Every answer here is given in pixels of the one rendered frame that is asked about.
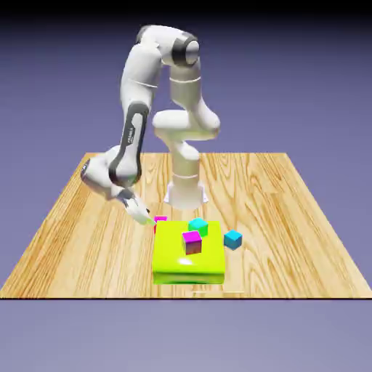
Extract small cyan cube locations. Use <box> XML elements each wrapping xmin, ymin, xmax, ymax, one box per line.
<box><xmin>187</xmin><ymin>217</ymin><xmax>209</xmax><ymax>237</ymax></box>

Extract small blue cube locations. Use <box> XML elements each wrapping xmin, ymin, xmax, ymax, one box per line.
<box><xmin>223</xmin><ymin>229</ymin><xmax>243</xmax><ymax>251</ymax></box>

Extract small magenta cube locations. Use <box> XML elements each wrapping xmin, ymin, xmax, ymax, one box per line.
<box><xmin>182</xmin><ymin>230</ymin><xmax>203</xmax><ymax>256</ymax></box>
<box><xmin>153</xmin><ymin>214</ymin><xmax>169</xmax><ymax>235</ymax></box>

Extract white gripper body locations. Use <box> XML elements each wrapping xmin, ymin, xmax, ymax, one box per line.
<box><xmin>121</xmin><ymin>196</ymin><xmax>157</xmax><ymax>227</ymax></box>

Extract large lime green box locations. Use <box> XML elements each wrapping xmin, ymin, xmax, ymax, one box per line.
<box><xmin>152</xmin><ymin>219</ymin><xmax>227</xmax><ymax>285</ymax></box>

